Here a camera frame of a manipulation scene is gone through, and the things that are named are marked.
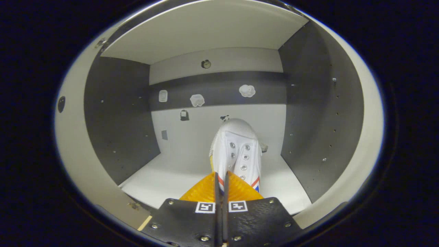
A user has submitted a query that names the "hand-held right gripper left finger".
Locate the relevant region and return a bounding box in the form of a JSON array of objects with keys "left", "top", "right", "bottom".
[{"left": 141, "top": 172, "right": 220, "bottom": 247}]

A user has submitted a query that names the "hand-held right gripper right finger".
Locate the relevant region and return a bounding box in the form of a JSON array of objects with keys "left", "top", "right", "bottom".
[{"left": 222, "top": 171, "right": 304, "bottom": 247}]

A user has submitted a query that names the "white sneaker shoe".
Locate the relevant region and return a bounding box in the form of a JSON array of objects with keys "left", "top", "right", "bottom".
[{"left": 209, "top": 118, "right": 263, "bottom": 194}]

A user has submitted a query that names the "white shoe cabinet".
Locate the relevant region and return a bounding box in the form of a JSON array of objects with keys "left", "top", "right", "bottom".
[{"left": 84, "top": 0, "right": 365, "bottom": 216}]

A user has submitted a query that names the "white cabinet door camera sticker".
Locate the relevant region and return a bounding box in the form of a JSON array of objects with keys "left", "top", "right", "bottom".
[{"left": 54, "top": 26, "right": 153, "bottom": 231}]

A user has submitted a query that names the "white cabinet door calendar sticker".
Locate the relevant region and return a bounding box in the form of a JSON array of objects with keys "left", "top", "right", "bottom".
[{"left": 293, "top": 19, "right": 385, "bottom": 230}]

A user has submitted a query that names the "wide white cabinet shelf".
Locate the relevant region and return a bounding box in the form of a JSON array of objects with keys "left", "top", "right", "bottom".
[{"left": 101, "top": 0, "right": 309, "bottom": 65}]

